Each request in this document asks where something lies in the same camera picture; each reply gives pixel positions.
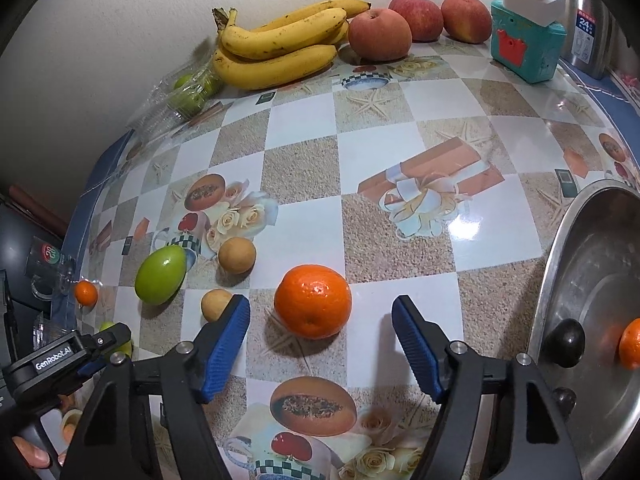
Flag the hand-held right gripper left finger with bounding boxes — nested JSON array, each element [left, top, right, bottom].
[[59, 294, 251, 480]]

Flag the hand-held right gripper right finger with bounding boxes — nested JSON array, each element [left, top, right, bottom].
[[391, 295, 583, 480]]

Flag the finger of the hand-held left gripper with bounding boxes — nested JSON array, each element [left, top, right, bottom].
[[74, 324, 132, 380]]

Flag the brown longan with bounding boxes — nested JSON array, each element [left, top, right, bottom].
[[201, 289, 236, 322], [218, 237, 257, 275]]

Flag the small orange kumquat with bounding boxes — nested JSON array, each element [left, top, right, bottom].
[[75, 281, 99, 307]]

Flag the orange mandarin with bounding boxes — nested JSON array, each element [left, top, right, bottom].
[[619, 318, 640, 371], [274, 265, 352, 339]]

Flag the steel pan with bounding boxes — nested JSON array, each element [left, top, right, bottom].
[[527, 180, 640, 480]]

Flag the person's left hand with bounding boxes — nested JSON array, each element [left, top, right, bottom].
[[11, 435, 68, 467]]

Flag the printed checkered tablecloth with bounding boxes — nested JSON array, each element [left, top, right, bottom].
[[55, 40, 640, 480]]

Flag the clear glass cup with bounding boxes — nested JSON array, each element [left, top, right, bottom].
[[27, 237, 76, 302]]

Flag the dark grey cabinet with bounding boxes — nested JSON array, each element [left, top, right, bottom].
[[0, 195, 66, 376]]

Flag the brown wooden bar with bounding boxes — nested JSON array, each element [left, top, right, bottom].
[[9, 185, 68, 233]]

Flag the clear box of green fruit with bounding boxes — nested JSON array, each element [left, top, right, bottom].
[[127, 57, 226, 136]]

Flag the yellow banana bunch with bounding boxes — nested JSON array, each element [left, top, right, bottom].
[[212, 0, 373, 91]]

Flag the front red apple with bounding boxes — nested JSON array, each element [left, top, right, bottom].
[[348, 8, 413, 62]]

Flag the red apple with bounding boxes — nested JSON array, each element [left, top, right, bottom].
[[441, 0, 492, 43], [388, 0, 444, 42], [348, 8, 413, 62]]

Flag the teal box with red print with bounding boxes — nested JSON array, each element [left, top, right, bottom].
[[490, 0, 567, 84]]

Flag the middle red apple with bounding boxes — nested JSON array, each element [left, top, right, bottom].
[[388, 0, 444, 42]]

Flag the right red apple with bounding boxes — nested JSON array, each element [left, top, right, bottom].
[[441, 0, 492, 43]]

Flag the steel thermos jug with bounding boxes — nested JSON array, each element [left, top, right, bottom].
[[560, 0, 626, 80]]

